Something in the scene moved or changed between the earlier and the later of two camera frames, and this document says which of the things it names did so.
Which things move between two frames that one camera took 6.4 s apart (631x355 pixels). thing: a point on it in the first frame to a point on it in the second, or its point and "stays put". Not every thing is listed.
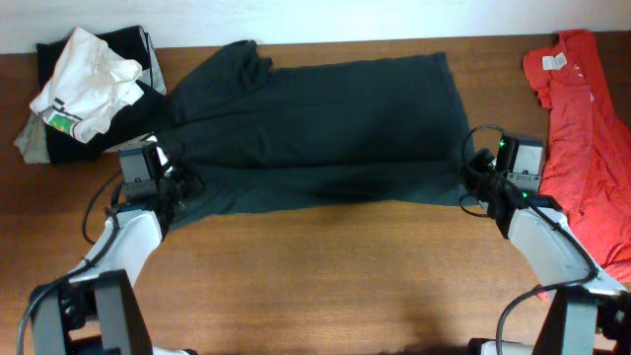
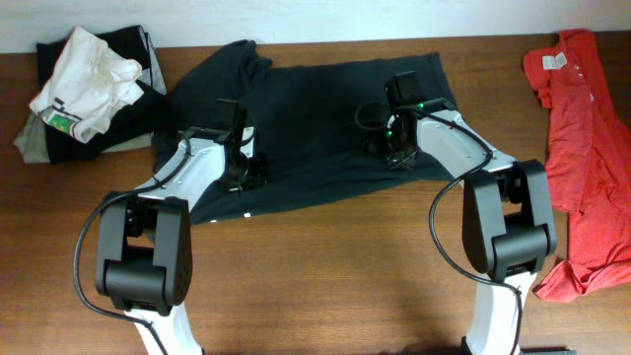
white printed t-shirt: [86, 84] stays put
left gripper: [188, 177] to [258, 171]
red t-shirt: [588, 160] stays put
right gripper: [481, 157] to [402, 160]
